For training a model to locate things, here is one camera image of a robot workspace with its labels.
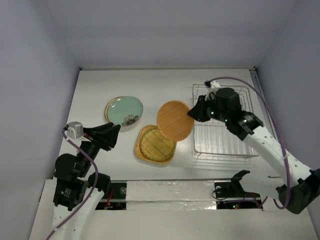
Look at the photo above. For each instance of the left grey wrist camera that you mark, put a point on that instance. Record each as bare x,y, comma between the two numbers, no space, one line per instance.
73,131

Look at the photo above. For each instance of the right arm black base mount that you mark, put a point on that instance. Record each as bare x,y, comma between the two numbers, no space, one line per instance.
231,188

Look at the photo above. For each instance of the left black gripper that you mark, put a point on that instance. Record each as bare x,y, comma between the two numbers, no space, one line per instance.
109,136

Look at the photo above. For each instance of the beige bird pattern plate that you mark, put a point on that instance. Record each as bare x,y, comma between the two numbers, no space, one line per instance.
106,111

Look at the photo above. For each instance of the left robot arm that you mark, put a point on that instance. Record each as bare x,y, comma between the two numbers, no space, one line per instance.
79,184

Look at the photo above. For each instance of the yellow plate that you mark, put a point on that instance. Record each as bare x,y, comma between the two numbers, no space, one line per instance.
155,147
138,152

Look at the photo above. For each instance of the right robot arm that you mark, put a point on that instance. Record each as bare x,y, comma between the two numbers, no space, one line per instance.
298,186

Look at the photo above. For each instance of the white foam block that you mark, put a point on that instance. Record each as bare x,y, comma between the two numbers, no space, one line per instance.
170,195

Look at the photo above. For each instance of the orange plate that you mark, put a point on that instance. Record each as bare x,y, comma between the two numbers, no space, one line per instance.
173,122

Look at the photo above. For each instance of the green flower plate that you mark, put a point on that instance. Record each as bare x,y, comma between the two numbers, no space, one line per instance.
124,111

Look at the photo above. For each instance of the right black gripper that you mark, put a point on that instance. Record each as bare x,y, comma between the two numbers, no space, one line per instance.
203,109

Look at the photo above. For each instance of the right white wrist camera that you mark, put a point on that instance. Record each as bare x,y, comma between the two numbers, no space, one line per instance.
212,85

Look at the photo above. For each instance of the wire dish rack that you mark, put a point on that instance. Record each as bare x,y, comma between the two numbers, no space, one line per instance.
211,139

